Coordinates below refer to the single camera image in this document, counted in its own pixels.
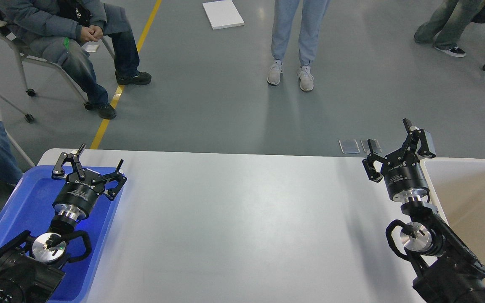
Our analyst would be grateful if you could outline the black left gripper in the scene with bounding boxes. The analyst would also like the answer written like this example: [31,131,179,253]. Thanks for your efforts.
[52,144,127,221]

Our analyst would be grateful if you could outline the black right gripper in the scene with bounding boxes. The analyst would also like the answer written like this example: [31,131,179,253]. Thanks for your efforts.
[362,118,436,203]

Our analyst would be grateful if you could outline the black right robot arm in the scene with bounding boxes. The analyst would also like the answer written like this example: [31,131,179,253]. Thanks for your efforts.
[362,118,485,303]

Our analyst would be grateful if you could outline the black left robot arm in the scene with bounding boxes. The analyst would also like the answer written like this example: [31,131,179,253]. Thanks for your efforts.
[0,146,127,303]

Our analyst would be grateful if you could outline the right clear floor plate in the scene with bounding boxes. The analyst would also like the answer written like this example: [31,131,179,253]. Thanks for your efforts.
[360,139,382,154]

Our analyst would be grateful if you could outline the clear floor plate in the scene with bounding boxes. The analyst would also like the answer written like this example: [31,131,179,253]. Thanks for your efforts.
[360,139,382,154]
[338,139,360,154]

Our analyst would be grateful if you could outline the left clear floor plate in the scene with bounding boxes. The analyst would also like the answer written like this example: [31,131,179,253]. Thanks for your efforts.
[338,139,360,154]

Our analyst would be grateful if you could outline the blue plastic tray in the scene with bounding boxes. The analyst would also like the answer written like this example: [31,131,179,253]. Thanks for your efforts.
[0,165,120,303]

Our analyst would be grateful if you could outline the beige plastic bin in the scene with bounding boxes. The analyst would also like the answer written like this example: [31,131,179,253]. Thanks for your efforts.
[420,158,485,282]

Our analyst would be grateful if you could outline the seated person grey jacket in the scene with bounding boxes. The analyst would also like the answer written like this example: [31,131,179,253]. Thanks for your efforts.
[0,0,152,120]

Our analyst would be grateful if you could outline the person green trousers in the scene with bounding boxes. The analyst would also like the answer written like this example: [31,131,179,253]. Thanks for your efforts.
[413,0,485,58]

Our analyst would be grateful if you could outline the standing person light jeans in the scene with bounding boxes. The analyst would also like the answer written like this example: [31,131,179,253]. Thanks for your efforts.
[266,0,330,92]

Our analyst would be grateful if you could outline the white rolling chair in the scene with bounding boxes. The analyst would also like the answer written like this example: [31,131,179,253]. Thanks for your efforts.
[0,16,117,123]

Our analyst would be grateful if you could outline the white flat board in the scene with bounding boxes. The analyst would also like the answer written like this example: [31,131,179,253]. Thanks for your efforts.
[202,0,245,29]

